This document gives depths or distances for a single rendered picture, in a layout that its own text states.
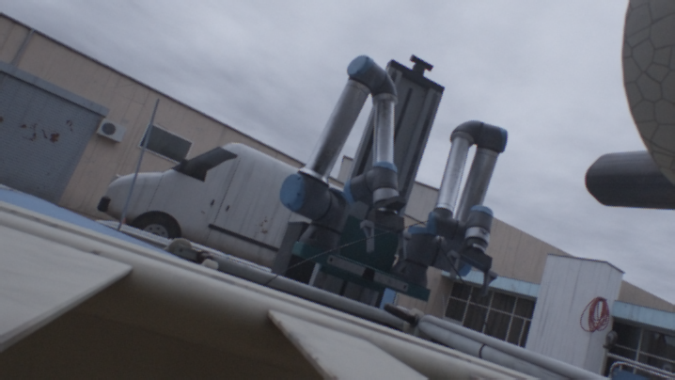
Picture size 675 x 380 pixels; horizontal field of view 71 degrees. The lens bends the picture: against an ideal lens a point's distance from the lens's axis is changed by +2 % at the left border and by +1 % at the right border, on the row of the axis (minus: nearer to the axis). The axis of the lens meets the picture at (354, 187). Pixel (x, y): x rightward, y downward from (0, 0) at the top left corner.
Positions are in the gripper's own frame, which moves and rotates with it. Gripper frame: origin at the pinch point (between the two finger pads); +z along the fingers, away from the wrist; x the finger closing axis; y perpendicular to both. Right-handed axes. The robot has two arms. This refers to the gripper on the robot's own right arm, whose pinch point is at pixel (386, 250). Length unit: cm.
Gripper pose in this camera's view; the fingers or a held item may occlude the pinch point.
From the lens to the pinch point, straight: 159.3
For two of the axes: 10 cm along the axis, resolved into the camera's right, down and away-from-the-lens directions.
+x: -8.4, -2.7, -4.8
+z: -0.1, 8.7, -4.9
